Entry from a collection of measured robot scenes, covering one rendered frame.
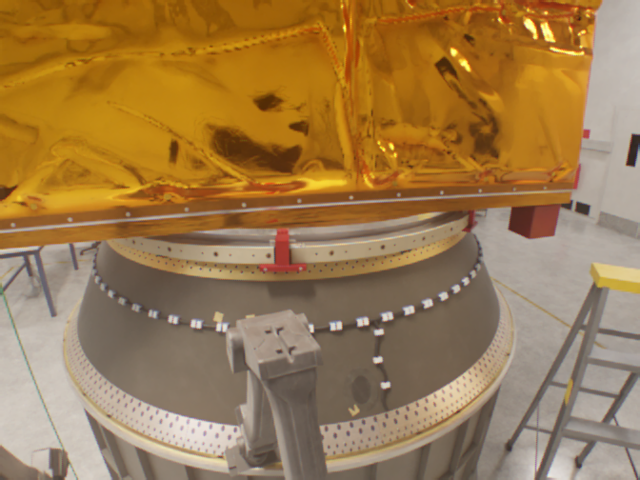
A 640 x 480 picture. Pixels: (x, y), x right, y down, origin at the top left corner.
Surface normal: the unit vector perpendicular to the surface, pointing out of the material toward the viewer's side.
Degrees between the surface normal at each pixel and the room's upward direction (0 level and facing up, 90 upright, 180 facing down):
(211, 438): 43
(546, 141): 91
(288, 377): 67
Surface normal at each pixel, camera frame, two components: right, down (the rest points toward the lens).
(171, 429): -0.18, -0.47
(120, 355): -0.43, -0.18
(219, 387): -0.12, -0.14
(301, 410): 0.36, -0.09
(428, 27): 0.21, 0.18
